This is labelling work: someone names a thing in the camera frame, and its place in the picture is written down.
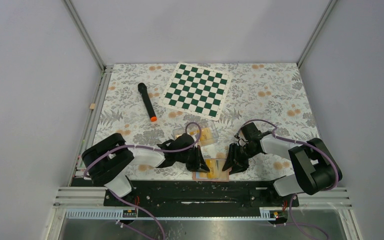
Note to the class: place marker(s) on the yellow credit cards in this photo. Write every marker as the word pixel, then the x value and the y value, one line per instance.
pixel 206 137

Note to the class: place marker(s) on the yellow credit card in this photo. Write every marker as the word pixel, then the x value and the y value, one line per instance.
pixel 210 165
pixel 219 173

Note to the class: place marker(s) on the aluminium frame post right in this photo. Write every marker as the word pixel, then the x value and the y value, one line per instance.
pixel 318 28

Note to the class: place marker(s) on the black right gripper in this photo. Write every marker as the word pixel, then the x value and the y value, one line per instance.
pixel 240 166

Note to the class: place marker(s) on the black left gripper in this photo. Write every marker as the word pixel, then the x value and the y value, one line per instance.
pixel 199 164

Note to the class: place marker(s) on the aluminium frame post left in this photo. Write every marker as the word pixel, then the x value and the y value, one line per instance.
pixel 72 11

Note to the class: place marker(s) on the aluminium frame post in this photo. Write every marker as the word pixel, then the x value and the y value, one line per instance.
pixel 72 11
pixel 318 28

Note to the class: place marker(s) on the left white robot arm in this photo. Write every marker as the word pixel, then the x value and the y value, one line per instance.
pixel 106 160

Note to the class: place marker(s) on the clear acrylic card box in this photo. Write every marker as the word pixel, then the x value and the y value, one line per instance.
pixel 194 131

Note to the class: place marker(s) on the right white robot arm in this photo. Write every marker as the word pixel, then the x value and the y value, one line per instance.
pixel 314 168

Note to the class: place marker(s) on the green white checkerboard mat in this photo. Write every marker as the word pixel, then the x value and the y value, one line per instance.
pixel 197 90

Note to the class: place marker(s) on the floral patterned table mat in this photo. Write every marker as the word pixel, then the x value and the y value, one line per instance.
pixel 272 94

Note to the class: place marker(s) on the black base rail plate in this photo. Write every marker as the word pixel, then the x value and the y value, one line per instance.
pixel 189 199

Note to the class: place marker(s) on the black marker orange cap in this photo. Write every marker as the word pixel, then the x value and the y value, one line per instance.
pixel 142 89

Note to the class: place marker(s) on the tan leather card holder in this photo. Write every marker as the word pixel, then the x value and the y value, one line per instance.
pixel 196 176

